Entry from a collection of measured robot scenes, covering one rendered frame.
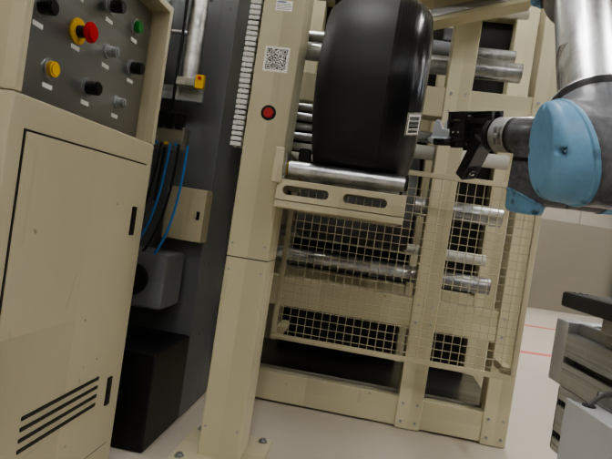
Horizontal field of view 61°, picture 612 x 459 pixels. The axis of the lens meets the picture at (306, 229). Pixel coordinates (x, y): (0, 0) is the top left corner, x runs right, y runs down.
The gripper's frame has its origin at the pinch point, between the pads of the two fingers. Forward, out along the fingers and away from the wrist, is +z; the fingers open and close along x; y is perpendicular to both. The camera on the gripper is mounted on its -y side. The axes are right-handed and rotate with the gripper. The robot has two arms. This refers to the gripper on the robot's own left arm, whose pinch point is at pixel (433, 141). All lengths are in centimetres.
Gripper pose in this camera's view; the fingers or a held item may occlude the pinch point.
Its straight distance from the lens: 134.2
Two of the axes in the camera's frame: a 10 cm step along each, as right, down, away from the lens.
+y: -0.1, -9.8, -2.1
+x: -8.8, 1.0, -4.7
